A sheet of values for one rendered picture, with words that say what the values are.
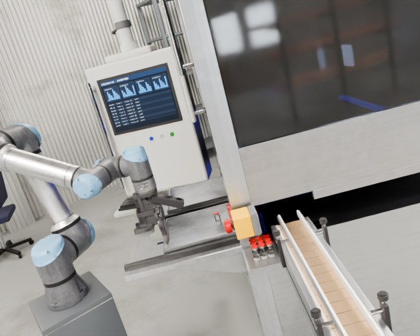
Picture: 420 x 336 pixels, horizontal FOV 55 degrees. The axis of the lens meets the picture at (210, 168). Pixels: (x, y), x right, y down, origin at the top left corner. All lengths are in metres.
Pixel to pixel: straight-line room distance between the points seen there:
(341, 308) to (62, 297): 0.97
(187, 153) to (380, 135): 1.19
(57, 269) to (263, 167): 0.79
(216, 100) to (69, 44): 4.45
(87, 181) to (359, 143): 0.83
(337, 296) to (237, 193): 0.46
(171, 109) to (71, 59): 3.45
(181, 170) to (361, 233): 1.16
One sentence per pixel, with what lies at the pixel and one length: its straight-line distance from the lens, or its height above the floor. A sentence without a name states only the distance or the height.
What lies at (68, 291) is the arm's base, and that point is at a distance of 1.57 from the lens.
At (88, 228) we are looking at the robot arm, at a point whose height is 0.98.
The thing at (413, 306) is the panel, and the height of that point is 0.49.
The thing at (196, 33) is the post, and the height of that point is 1.56.
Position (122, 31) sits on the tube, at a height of 1.69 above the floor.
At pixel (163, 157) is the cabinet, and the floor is 0.99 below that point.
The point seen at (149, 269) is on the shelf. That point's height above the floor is 0.88.
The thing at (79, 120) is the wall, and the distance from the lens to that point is 5.51.
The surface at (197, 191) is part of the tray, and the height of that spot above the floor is 0.88.
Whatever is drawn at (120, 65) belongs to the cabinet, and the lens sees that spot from 2.24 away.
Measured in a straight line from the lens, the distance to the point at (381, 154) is 1.37.
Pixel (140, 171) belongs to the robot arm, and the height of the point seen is 1.20.
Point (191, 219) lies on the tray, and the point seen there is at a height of 0.89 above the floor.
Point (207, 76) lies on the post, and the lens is 1.19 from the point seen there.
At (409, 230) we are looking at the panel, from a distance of 1.51.
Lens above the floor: 1.54
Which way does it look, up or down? 17 degrees down
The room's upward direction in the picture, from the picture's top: 15 degrees counter-clockwise
